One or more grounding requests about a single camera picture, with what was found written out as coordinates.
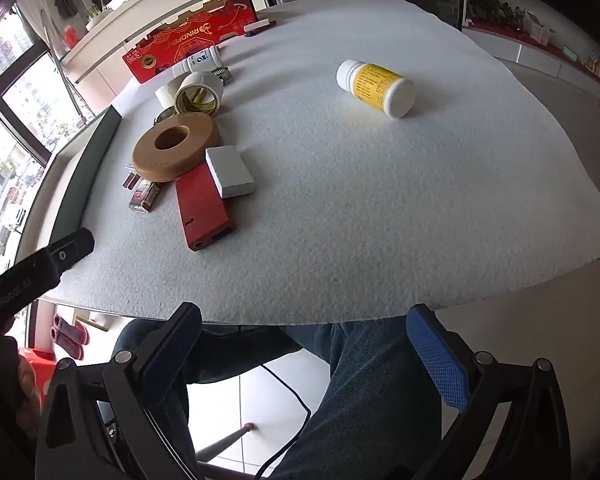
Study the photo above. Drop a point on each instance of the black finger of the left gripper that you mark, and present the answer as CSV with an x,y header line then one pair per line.
x,y
40,272

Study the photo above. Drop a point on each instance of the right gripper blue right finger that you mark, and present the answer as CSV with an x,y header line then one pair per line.
x,y
453,369

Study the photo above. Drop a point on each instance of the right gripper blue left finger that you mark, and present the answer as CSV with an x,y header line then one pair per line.
x,y
147,394

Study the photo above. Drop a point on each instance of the dark red patterned packet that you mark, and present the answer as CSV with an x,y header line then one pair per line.
x,y
144,196

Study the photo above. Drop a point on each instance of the red rectangular case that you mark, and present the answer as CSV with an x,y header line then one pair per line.
x,y
203,214

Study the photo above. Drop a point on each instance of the tan wooden ring disc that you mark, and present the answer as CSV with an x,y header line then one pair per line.
x,y
174,146

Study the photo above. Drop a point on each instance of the grey rectangular block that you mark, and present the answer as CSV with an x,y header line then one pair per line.
x,y
229,172

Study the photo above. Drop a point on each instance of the white tape roll blue-red core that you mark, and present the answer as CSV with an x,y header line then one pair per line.
x,y
166,94

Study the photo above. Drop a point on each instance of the yellow label white pill bottle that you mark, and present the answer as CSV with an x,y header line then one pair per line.
x,y
377,87

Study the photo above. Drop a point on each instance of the white tape roll yellow core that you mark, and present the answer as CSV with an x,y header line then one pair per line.
x,y
199,92

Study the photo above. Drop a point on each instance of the blue label white pill bottle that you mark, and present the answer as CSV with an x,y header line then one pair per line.
x,y
206,60

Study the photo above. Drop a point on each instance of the person left hand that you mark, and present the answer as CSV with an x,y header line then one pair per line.
x,y
20,403

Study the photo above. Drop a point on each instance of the pink slippers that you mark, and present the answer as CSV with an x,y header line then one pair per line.
x,y
72,338

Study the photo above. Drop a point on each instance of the red plastic stool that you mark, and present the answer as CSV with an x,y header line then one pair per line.
x,y
43,364

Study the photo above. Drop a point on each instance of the person leg in jeans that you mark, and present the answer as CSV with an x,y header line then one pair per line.
x,y
380,417

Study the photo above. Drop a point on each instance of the dark green tray box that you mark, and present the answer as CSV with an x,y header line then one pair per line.
x,y
59,203

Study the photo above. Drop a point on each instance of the red cardboard fruit box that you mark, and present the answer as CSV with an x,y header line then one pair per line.
x,y
192,31

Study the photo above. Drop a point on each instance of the small white eraser block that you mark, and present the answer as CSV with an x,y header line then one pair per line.
x,y
255,27

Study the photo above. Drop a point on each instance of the small dark red object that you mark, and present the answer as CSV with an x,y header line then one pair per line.
x,y
273,23

